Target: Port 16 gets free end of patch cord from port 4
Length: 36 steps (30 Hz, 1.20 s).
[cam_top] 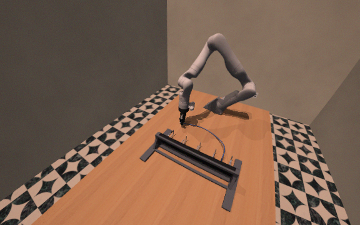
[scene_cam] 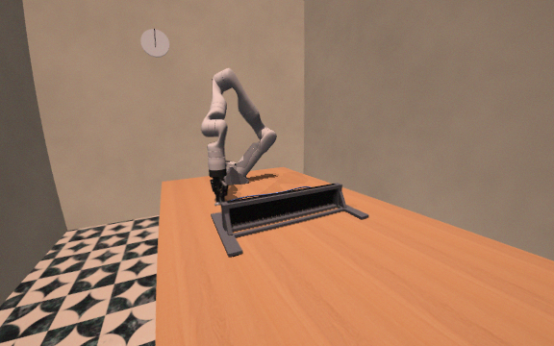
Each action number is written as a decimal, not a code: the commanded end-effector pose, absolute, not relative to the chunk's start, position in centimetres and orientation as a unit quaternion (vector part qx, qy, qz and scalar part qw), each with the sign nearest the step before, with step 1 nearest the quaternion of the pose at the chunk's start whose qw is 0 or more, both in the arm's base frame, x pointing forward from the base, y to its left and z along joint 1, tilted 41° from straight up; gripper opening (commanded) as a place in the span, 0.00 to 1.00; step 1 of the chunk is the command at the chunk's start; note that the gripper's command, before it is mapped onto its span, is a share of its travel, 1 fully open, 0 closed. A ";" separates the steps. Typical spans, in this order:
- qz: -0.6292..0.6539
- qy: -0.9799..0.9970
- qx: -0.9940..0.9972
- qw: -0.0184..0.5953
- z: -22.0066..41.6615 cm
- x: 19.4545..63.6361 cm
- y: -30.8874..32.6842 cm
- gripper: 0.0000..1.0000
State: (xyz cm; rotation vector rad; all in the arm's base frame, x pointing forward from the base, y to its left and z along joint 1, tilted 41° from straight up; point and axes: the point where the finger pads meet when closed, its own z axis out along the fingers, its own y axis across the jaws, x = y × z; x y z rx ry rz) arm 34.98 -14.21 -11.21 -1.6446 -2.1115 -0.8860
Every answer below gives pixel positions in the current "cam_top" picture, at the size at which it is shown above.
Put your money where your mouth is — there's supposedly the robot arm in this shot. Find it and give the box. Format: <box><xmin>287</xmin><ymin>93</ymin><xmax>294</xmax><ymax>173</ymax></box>
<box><xmin>177</xmin><ymin>33</ymin><xmax>256</xmax><ymax>111</ymax></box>

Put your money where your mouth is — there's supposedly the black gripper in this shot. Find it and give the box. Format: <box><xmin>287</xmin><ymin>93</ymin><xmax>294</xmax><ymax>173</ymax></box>
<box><xmin>178</xmin><ymin>108</ymin><xmax>189</xmax><ymax>126</ymax></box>

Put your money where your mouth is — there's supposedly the dark grey patch panel rack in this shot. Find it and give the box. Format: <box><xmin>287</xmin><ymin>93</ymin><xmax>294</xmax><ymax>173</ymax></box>
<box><xmin>140</xmin><ymin>129</ymin><xmax>242</xmax><ymax>211</ymax></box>

